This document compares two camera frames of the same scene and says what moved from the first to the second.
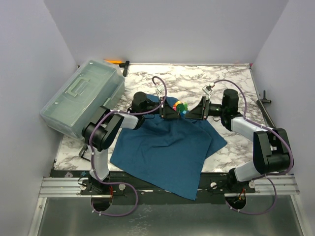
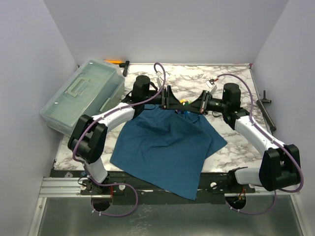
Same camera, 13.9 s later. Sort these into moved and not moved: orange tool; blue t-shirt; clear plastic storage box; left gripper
Moved: left gripper
Not moved: blue t-shirt; clear plastic storage box; orange tool
